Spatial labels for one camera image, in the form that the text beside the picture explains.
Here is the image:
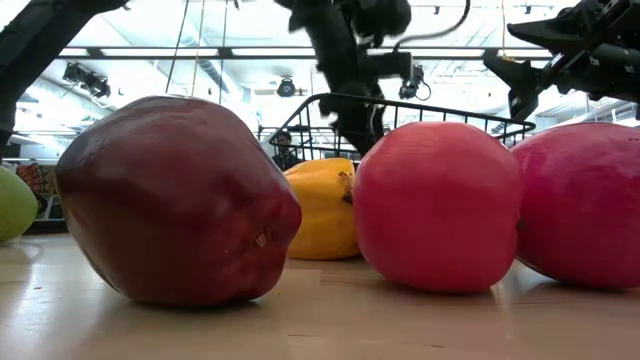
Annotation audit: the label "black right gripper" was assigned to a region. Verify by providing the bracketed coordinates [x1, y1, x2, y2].
[482, 0, 640, 122]

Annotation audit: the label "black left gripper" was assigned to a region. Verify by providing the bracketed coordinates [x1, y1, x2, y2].
[309, 24, 389, 157]

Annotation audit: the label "dark maroon apple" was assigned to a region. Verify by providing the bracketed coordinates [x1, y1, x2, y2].
[54, 94, 303, 307]

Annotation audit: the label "green pear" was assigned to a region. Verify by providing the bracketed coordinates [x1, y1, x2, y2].
[0, 164, 39, 244]

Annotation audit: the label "person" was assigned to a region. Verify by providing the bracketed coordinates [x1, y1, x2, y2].
[271, 129, 304, 172]

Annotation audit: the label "yellow bell pepper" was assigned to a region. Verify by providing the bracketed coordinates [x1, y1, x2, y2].
[282, 158, 362, 262]

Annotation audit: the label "black overhead light bar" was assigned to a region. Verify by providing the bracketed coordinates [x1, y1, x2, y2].
[57, 46, 554, 62]

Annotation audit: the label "red apple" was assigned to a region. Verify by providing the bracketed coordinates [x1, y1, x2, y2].
[510, 122, 640, 291]

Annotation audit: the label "colourful shelf items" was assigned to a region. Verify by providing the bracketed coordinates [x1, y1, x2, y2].
[14, 162, 57, 221]

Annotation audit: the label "black overhead mounted camera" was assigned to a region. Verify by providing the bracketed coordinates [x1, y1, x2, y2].
[398, 64, 432, 101]

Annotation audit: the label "black wire basket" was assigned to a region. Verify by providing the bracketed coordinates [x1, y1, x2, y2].
[267, 92, 537, 166]

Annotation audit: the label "dark hanging cable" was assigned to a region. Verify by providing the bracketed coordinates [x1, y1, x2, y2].
[164, 0, 191, 95]

